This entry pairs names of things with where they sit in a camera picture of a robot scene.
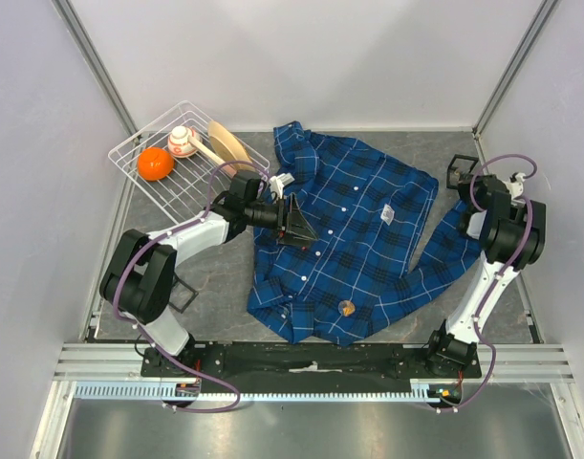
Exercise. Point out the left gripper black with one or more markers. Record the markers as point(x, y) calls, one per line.
point(298, 230)

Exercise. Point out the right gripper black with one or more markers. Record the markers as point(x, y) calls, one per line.
point(463, 185)

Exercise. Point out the blue plaid shirt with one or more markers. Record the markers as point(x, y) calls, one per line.
point(369, 210)

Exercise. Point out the amber round brooch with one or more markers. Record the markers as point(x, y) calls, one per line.
point(346, 308)

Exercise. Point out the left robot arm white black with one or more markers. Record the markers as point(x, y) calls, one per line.
point(141, 274)

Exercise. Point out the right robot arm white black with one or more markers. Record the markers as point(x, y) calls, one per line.
point(511, 234)

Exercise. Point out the right black display box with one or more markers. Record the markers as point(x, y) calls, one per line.
point(459, 166)

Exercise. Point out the black display box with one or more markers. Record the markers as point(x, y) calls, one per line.
point(182, 295)
point(459, 166)

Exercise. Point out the beige wooden plate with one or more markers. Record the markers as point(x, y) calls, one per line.
point(224, 144)

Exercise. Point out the left black display box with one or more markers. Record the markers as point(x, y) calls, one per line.
point(182, 295)

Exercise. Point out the white red patterned cup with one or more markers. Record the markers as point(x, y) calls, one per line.
point(179, 145)

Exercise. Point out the orange bowl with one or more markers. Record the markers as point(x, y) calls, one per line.
point(154, 164)

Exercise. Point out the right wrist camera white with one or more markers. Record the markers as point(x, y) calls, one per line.
point(515, 184)

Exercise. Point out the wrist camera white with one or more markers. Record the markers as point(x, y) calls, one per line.
point(515, 184)
point(279, 182)

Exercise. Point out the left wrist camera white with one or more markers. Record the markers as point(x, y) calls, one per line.
point(279, 182)

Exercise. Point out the wooden spoon pink handle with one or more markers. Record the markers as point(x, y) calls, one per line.
point(228, 169)

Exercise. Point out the white wire basket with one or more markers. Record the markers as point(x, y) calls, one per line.
point(184, 192)

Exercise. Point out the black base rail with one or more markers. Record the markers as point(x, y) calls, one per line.
point(272, 365)

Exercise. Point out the slotted cable duct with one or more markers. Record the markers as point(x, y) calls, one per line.
point(174, 392)

